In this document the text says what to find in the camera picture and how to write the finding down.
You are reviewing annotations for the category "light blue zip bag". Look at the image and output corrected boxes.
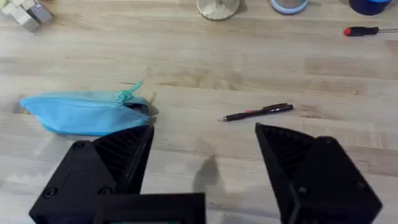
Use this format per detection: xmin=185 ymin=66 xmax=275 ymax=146
xmin=19 ymin=80 xmax=151 ymax=136

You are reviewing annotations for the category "blue-rimmed tape roll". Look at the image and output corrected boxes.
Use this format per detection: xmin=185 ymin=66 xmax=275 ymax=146
xmin=270 ymin=0 xmax=309 ymax=15

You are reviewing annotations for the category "black pen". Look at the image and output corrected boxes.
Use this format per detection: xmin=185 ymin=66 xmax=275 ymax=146
xmin=217 ymin=103 xmax=294 ymax=123

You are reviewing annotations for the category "dark blue round container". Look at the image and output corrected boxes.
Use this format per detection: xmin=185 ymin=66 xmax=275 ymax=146
xmin=348 ymin=0 xmax=392 ymax=16

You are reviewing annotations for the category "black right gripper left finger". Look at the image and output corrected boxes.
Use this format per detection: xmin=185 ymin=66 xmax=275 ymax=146
xmin=29 ymin=124 xmax=155 ymax=224

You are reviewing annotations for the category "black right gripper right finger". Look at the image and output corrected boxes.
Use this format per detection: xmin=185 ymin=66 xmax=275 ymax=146
xmin=254 ymin=122 xmax=383 ymax=224

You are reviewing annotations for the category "black red-tipped screwdriver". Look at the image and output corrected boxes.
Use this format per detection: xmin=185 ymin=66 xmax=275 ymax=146
xmin=343 ymin=26 xmax=398 ymax=37

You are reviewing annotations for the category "heap of grey toy blocks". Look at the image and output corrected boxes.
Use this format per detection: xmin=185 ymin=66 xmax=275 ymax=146
xmin=0 ymin=0 xmax=53 ymax=32

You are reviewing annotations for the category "beige round base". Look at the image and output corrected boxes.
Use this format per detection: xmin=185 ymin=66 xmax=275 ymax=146
xmin=197 ymin=0 xmax=241 ymax=22

